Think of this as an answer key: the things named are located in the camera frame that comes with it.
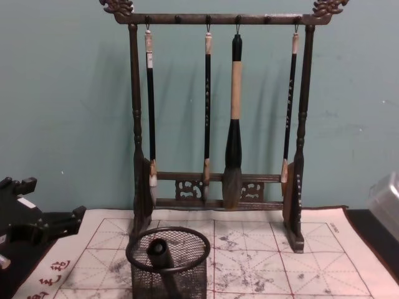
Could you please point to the black table cloth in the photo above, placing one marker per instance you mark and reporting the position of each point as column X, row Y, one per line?
column 378, row 255

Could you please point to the thin black brush, white script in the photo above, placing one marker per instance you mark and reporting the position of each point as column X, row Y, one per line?
column 290, row 109

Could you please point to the thin black brush, gold script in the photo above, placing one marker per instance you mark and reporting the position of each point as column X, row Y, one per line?
column 208, row 109

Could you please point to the dark wooden brush rack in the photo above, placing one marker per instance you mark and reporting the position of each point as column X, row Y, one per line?
column 136, row 93

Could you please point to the white felt mat, red grid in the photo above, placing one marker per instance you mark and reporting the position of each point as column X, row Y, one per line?
column 249, row 258

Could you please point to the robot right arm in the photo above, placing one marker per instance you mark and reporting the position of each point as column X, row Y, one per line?
column 385, row 196

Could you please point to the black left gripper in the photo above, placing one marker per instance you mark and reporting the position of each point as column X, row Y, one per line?
column 18, row 224

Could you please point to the thin black brush, white label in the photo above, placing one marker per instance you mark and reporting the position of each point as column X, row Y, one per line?
column 151, row 109

